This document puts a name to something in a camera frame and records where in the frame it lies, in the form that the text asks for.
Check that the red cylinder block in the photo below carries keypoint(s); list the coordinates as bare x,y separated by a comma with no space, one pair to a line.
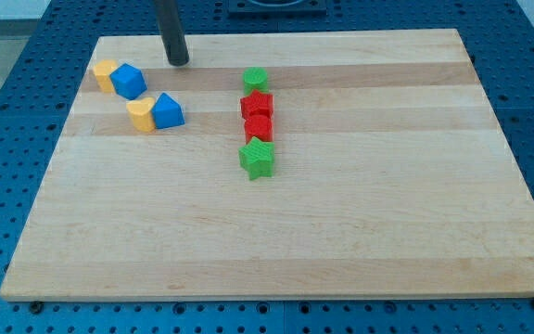
258,126

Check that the yellow heart block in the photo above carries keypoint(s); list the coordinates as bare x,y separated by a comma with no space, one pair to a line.
140,114

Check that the green star block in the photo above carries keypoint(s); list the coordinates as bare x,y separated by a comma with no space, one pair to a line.
257,158

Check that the blue cube block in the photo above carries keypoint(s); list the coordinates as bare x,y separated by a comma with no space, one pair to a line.
128,81

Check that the yellow hexagon block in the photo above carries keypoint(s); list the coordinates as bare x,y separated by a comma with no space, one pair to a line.
102,71

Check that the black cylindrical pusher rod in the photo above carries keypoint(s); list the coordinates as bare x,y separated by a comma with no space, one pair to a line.
171,32

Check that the light wooden board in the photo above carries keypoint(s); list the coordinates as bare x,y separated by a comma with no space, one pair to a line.
392,180

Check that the blue triangle block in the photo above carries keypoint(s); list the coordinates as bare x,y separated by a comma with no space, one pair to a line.
167,112

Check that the green cylinder block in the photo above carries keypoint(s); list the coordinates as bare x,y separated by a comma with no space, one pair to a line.
255,78

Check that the red star block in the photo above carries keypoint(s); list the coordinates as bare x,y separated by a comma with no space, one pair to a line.
257,103

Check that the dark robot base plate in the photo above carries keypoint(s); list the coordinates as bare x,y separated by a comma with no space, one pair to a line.
275,7

